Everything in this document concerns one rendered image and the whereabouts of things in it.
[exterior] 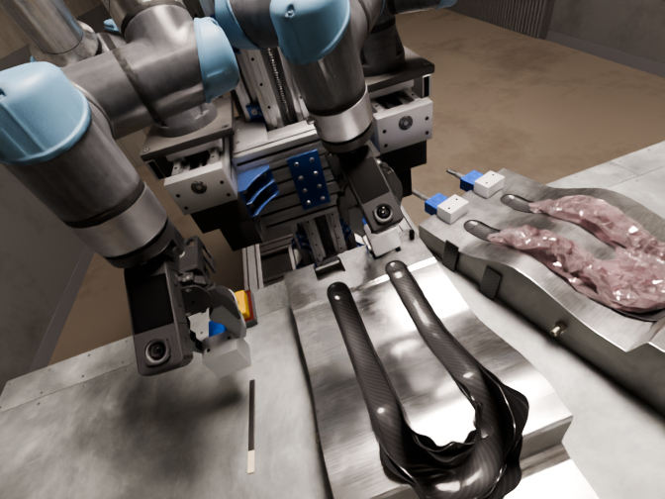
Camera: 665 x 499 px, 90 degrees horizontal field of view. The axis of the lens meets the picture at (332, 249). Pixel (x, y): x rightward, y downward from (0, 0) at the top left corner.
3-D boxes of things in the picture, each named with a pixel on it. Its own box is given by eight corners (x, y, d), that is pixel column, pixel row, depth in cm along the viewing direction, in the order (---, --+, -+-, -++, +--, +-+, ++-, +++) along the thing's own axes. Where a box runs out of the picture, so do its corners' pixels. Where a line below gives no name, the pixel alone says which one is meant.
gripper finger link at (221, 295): (249, 305, 45) (205, 270, 39) (250, 314, 44) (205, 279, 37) (220, 321, 45) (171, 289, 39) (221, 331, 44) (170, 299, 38)
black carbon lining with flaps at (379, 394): (324, 293, 59) (311, 258, 53) (407, 262, 60) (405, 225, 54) (412, 541, 35) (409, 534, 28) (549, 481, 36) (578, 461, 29)
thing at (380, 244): (350, 210, 68) (343, 192, 64) (373, 199, 68) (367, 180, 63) (375, 257, 60) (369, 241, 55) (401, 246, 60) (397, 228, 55)
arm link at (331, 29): (356, -46, 31) (324, 2, 27) (377, 68, 40) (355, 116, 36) (285, -28, 34) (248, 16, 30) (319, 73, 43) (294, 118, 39)
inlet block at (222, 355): (216, 308, 58) (201, 290, 54) (243, 298, 58) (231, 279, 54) (219, 378, 48) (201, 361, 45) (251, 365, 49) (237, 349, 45)
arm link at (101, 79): (149, 110, 42) (164, 139, 35) (58, 148, 40) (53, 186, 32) (108, 41, 37) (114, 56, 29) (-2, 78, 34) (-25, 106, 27)
